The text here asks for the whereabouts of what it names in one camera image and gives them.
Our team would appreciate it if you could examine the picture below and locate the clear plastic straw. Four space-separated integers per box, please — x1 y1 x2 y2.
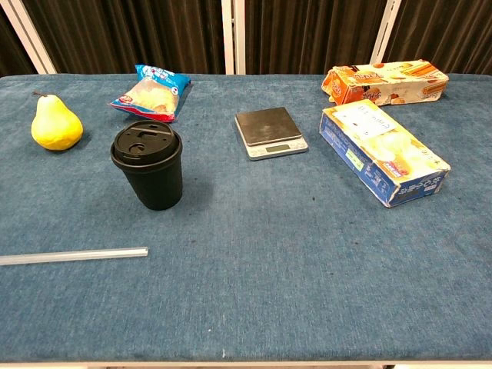
0 246 149 267

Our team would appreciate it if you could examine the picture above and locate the black paper cup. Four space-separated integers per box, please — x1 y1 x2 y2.
111 145 185 211

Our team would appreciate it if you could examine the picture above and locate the black plastic cup lid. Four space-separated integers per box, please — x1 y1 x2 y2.
110 119 184 168

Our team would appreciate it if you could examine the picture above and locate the silver digital kitchen scale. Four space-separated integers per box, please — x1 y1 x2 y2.
234 106 310 161

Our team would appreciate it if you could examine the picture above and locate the blue table cloth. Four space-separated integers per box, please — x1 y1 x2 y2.
0 72 492 364

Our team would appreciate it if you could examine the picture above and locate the blue snack bag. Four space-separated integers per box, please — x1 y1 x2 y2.
108 64 192 123

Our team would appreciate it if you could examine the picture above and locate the blue snack box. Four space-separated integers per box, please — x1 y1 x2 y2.
318 100 452 209

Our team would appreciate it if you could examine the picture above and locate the orange snack box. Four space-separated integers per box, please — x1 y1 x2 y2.
321 58 450 107

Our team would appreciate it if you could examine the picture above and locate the dark pleated curtain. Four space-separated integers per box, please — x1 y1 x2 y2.
0 0 492 78

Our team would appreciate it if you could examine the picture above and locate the yellow pear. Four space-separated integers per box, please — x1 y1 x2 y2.
30 91 85 151

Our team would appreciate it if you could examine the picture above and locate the white frame post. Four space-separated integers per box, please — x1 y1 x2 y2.
221 0 247 76
369 0 403 65
0 0 58 75

